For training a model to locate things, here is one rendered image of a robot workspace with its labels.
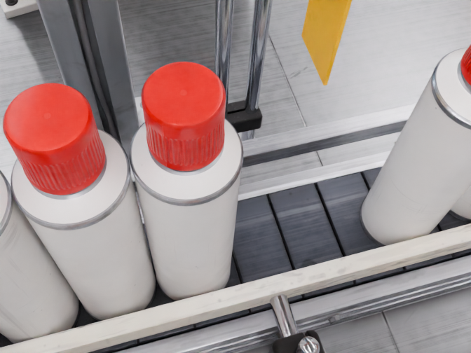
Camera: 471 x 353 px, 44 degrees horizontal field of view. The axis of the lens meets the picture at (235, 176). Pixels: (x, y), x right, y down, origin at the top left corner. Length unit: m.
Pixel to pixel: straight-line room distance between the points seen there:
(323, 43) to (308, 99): 0.30
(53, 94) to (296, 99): 0.35
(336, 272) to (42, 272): 0.18
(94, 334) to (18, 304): 0.06
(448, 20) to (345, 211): 0.29
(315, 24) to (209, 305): 0.19
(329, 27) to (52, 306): 0.22
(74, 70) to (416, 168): 0.22
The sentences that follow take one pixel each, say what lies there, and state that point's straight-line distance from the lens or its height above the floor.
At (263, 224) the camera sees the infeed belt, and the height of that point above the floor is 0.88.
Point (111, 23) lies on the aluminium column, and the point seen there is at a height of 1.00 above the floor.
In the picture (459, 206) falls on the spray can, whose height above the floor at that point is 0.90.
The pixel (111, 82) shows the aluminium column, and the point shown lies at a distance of 0.42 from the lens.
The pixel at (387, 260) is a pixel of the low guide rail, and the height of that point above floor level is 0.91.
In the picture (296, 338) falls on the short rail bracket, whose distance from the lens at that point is 0.36.
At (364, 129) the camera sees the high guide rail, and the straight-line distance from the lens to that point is 0.38.
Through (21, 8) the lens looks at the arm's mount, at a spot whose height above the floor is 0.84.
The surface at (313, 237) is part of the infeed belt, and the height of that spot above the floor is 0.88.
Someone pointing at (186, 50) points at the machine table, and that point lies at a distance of 0.58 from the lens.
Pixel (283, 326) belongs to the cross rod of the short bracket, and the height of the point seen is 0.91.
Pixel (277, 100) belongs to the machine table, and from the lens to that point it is 0.55.
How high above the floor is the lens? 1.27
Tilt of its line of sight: 61 degrees down
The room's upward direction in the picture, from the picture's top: 5 degrees clockwise
